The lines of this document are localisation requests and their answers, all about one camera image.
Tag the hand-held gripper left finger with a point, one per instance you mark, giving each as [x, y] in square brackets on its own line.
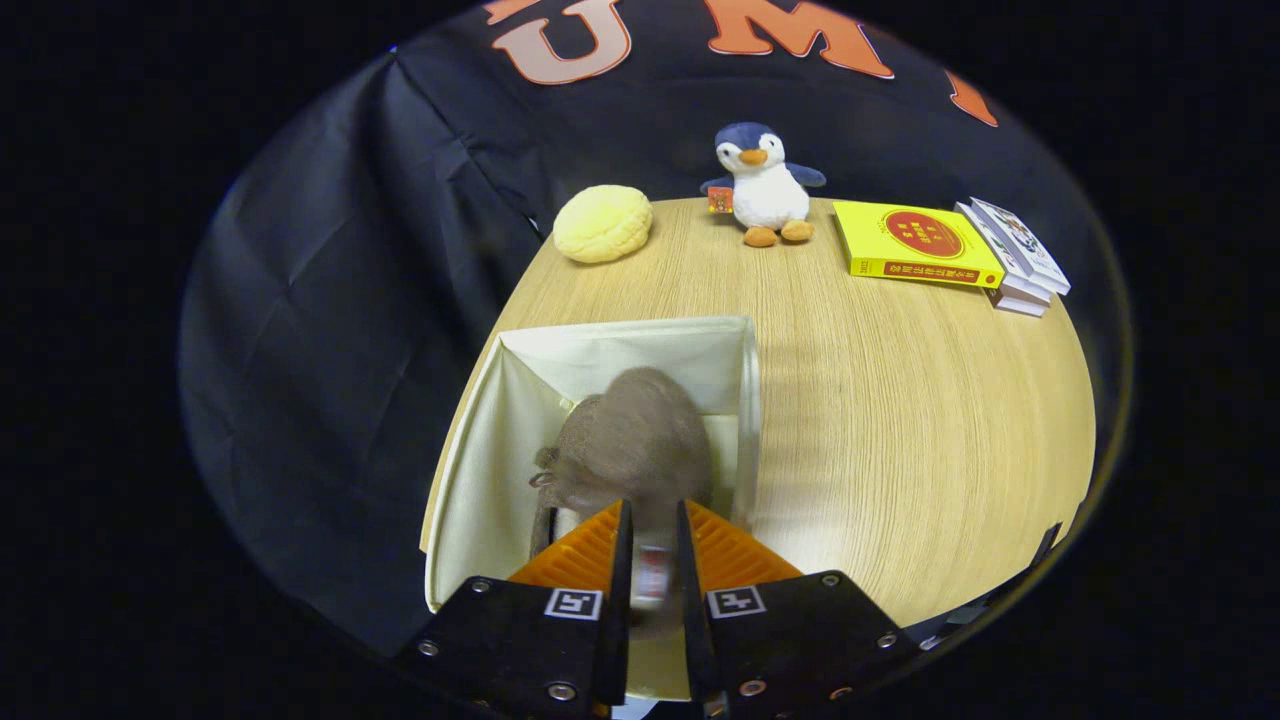
[615, 620]

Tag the brown fuzzy shoe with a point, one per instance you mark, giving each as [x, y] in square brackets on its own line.
[630, 440]

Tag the white illustrated book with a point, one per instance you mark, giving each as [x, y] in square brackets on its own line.
[1020, 240]

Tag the yellow book with red circle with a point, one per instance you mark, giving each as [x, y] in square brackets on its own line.
[910, 235]

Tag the yellow round plush cushion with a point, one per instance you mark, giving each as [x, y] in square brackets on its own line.
[603, 225]

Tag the penguin plush toy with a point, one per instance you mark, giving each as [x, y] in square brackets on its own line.
[768, 195]

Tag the beige fabric storage box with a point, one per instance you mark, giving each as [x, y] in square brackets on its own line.
[600, 350]

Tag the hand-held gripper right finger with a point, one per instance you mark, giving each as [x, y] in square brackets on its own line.
[697, 630]

